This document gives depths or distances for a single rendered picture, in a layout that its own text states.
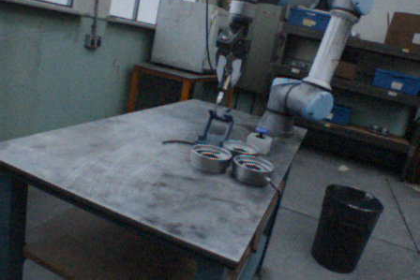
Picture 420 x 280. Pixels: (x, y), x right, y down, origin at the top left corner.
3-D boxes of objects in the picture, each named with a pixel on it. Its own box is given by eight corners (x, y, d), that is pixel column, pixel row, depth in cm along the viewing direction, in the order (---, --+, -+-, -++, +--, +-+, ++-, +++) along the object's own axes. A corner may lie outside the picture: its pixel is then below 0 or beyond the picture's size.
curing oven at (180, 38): (206, 78, 308) (221, 6, 294) (149, 64, 327) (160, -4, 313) (227, 76, 366) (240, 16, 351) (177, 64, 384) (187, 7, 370)
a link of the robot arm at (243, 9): (253, 3, 95) (226, -2, 98) (249, 20, 97) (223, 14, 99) (259, 6, 102) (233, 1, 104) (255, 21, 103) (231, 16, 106)
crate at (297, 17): (327, 35, 436) (331, 19, 431) (327, 33, 401) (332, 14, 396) (288, 27, 450) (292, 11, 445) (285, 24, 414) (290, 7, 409)
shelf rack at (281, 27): (404, 184, 384) (464, 9, 339) (250, 138, 442) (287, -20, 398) (397, 169, 436) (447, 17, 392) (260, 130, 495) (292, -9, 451)
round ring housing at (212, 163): (217, 178, 82) (219, 162, 81) (181, 163, 86) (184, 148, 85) (234, 169, 91) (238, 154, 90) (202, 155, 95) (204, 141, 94)
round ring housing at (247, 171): (221, 170, 87) (225, 155, 86) (249, 168, 94) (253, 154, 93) (250, 189, 79) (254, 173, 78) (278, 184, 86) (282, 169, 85)
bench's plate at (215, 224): (235, 272, 52) (238, 261, 51) (-26, 156, 70) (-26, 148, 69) (306, 133, 163) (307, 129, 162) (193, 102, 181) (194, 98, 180)
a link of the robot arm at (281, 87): (280, 106, 149) (288, 76, 145) (303, 115, 138) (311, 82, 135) (261, 104, 142) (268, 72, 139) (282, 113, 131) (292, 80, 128)
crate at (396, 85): (411, 95, 410) (415, 77, 405) (417, 96, 375) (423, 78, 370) (367, 84, 426) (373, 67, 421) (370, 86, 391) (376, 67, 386)
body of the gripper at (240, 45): (248, 58, 108) (257, 21, 105) (242, 59, 100) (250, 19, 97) (226, 53, 110) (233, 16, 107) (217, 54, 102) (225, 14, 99)
